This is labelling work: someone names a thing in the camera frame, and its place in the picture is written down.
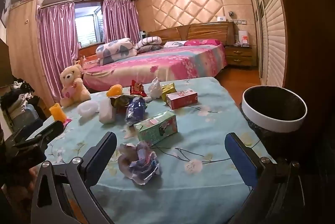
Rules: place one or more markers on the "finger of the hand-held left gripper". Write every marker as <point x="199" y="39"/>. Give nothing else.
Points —
<point x="28" y="129"/>
<point x="49" y="130"/>

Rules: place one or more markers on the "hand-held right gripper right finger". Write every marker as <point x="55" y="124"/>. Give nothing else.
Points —
<point x="240" y="161"/>

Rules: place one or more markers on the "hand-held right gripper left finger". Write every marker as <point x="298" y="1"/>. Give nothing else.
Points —
<point x="103" y="158"/>

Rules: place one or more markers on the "pink packet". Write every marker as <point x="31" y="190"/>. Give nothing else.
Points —
<point x="66" y="122"/>

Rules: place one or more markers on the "orange foam net sleeve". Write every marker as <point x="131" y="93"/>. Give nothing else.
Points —
<point x="58" y="112"/>

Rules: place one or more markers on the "printed paper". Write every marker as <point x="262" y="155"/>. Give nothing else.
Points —
<point x="138" y="161"/>

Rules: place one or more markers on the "white foam net sleeve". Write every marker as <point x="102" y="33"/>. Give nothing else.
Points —
<point x="107" y="111"/>

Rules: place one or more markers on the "white rimmed trash bin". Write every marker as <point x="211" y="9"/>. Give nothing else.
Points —
<point x="272" y="125"/>

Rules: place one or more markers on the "blue plastic wrapper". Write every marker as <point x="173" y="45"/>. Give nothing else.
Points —
<point x="136" y="110"/>

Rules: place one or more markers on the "green drink carton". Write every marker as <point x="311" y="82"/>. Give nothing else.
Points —
<point x="155" y="129"/>

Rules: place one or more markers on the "green snack wrapper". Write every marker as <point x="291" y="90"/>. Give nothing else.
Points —
<point x="120" y="101"/>

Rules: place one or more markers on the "yellow spiky ball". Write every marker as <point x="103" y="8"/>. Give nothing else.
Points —
<point x="114" y="91"/>

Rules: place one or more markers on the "red snack packet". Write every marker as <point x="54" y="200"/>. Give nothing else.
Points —
<point x="137" y="88"/>

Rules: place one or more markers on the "white tissue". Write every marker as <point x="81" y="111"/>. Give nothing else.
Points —
<point x="156" y="88"/>

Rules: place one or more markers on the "yellow snack packet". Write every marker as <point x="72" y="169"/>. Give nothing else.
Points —
<point x="168" y="89"/>

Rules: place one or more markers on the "pile of clothes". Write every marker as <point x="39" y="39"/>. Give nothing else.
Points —
<point x="15" y="101"/>

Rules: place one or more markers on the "cream teddy bear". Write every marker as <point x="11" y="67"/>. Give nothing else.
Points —
<point x="72" y="82"/>

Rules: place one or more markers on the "light wooden wardrobe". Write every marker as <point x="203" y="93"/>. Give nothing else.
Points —
<point x="23" y="51"/>

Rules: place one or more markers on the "pink satin curtain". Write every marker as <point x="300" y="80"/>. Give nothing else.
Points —
<point x="57" y="51"/>
<point x="119" y="20"/>

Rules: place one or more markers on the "folded quilt with blue hearts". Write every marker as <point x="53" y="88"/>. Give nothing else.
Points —
<point x="115" y="51"/>

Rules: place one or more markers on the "wooden nightstand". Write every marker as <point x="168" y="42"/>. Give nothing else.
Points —
<point x="238" y="56"/>

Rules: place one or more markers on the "bed with pink floral sheet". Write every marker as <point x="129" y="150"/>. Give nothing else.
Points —
<point x="157" y="64"/>

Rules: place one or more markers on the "window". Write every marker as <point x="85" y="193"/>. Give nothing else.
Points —
<point x="87" y="27"/>

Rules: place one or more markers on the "louvred wardrobe doors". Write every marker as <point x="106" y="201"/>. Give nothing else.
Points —
<point x="274" y="43"/>

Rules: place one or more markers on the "white appliance with orange label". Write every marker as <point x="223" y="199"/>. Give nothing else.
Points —
<point x="243" y="38"/>

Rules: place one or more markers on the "folded grey patterned quilt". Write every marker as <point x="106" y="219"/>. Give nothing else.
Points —
<point x="149" y="43"/>

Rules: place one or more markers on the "pink pillow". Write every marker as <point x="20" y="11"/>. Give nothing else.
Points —
<point x="204" y="42"/>

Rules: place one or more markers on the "wooden headboard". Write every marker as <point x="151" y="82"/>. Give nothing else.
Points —
<point x="204" y="31"/>

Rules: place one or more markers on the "white pillow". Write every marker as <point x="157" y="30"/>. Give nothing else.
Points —
<point x="174" y="44"/>

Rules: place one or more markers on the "brown wooden door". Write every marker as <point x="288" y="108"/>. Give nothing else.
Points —
<point x="308" y="43"/>

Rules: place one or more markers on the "wall switch panel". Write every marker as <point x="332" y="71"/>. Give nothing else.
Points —
<point x="240" y="21"/>

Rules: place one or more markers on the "small white wall device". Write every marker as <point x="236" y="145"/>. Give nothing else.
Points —
<point x="221" y="19"/>

